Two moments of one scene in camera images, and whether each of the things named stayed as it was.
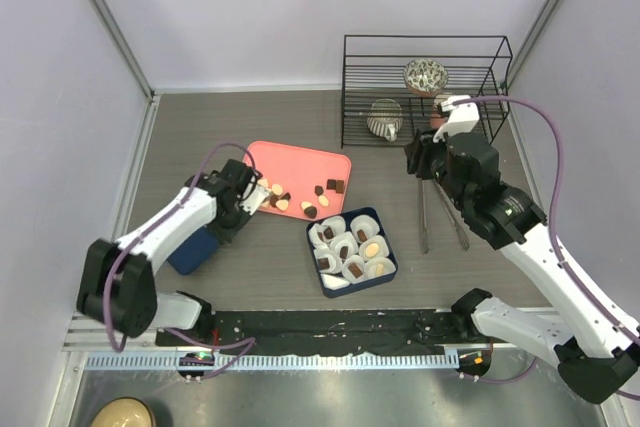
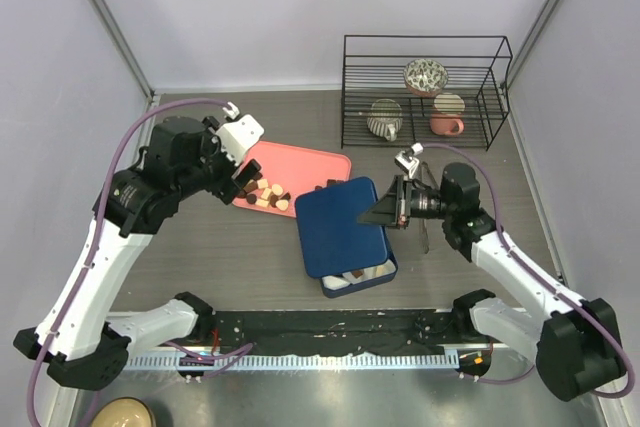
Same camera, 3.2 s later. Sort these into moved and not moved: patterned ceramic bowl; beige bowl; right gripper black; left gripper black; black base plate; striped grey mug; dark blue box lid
Moved: dark blue box lid; left gripper black; right gripper black
Not moved: beige bowl; striped grey mug; black base plate; patterned ceramic bowl
